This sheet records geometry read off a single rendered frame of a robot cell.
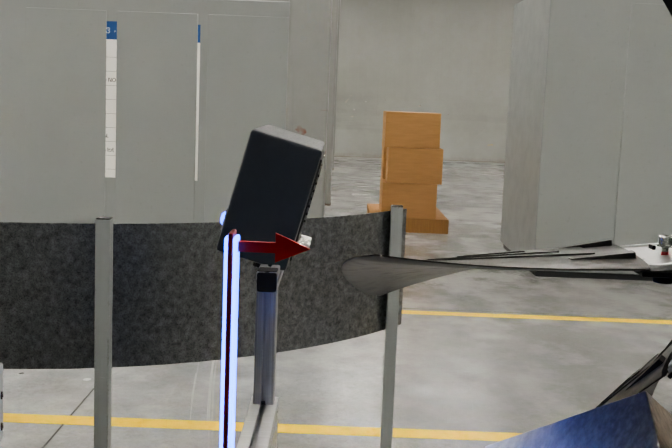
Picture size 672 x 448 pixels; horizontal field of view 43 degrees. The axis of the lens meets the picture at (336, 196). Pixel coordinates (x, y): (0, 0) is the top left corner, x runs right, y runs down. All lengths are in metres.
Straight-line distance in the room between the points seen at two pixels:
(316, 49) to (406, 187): 4.04
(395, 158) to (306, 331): 6.18
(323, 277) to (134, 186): 4.34
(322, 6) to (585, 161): 2.78
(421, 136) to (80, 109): 3.52
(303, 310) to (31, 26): 4.82
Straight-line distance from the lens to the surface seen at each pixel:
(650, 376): 0.82
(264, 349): 1.26
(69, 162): 6.96
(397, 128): 8.70
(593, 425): 0.73
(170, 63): 6.76
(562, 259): 0.68
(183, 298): 2.44
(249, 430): 1.18
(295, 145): 1.25
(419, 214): 8.80
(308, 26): 4.93
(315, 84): 4.91
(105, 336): 2.41
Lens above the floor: 1.30
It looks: 6 degrees down
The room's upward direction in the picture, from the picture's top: 2 degrees clockwise
